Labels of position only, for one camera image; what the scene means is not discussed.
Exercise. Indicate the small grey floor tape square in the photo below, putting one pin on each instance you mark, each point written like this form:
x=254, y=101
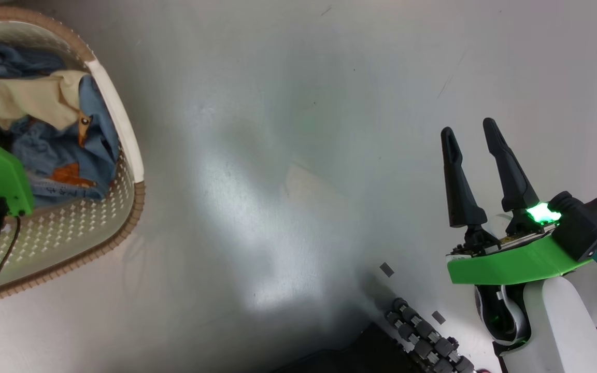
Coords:
x=438, y=317
x=387, y=269

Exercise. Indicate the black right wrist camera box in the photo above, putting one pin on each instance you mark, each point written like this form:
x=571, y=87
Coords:
x=588, y=225

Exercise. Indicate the blue and orange clothes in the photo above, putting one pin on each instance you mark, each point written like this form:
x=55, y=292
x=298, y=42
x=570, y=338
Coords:
x=60, y=150

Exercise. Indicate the cream perforated laundry basket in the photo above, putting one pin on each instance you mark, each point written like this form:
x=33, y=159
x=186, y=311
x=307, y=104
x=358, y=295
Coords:
x=70, y=238

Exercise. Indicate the black omni wheel rollers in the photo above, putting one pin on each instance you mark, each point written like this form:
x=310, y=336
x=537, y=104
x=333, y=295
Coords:
x=425, y=334

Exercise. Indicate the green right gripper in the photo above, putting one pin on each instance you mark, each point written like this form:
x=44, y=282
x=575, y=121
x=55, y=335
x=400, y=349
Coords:
x=511, y=264

